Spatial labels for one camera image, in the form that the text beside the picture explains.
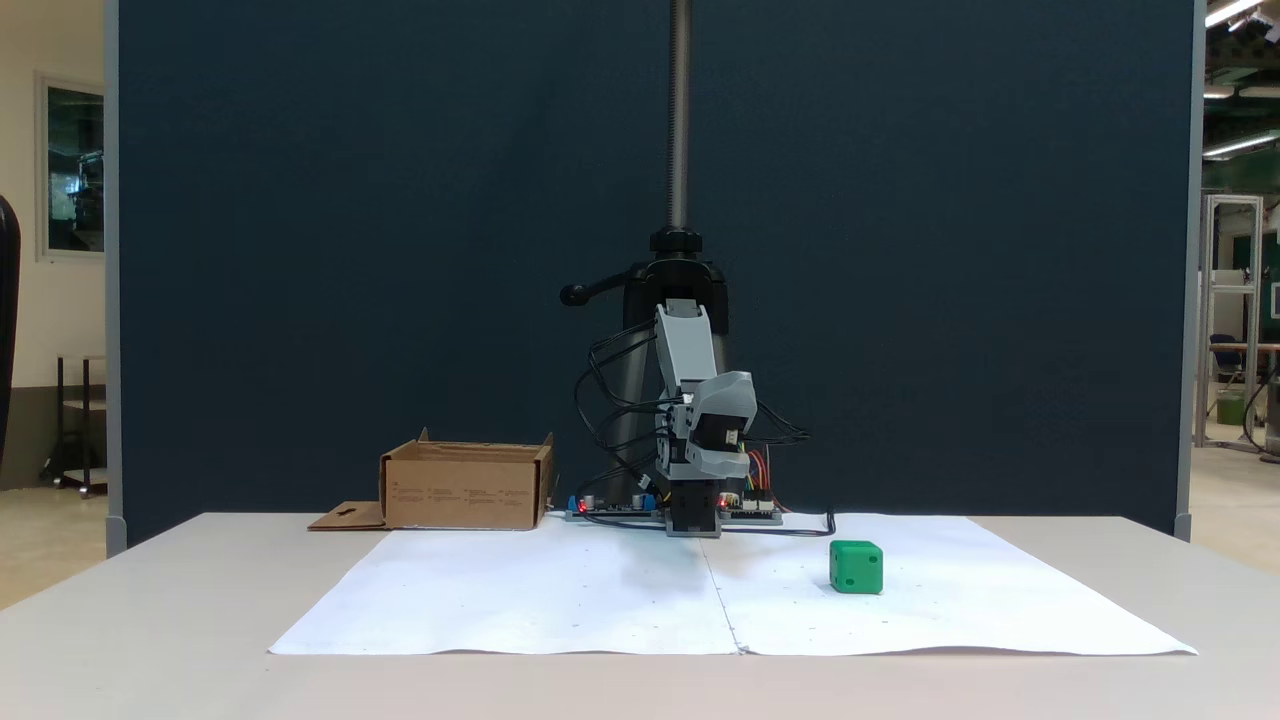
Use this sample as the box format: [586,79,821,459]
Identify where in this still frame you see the green die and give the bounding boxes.
[830,540,884,595]

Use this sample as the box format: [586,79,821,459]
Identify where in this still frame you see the blue circuit board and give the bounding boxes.
[565,494,663,522]

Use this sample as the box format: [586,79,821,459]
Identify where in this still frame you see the brown cardboard box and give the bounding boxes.
[308,428,556,532]

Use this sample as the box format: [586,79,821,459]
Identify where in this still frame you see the white paper sheet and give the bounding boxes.
[268,515,742,657]
[700,513,1198,657]

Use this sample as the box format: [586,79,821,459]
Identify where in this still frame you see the dark blue partition panel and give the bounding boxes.
[104,0,1207,549]

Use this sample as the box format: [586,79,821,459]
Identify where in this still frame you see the blue office chair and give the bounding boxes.
[1209,334,1247,387]

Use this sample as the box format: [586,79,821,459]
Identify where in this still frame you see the black shelf cart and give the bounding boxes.
[42,354,109,499]

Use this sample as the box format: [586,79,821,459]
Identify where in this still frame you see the black chair back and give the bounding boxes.
[0,194,22,471]

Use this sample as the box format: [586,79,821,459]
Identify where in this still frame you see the black wrist motor cable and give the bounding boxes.
[755,400,812,447]

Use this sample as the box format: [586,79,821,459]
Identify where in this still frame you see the circuit board with jumper wires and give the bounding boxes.
[720,490,784,524]

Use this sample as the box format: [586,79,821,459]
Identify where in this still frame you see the black forearm motor cable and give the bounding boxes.
[586,320,661,411]

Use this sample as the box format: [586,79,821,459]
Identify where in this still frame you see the black shoulder motor cable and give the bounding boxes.
[574,370,673,501]

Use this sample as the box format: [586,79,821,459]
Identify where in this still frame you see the black power cable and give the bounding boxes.
[720,510,837,539]

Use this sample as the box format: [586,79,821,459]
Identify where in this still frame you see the camera stand with metal pole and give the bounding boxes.
[559,0,732,513]

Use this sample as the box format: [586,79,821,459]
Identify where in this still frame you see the aluminium frame rack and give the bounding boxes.
[1196,192,1267,451]

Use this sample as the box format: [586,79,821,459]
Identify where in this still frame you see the framed wall window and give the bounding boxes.
[37,74,106,264]

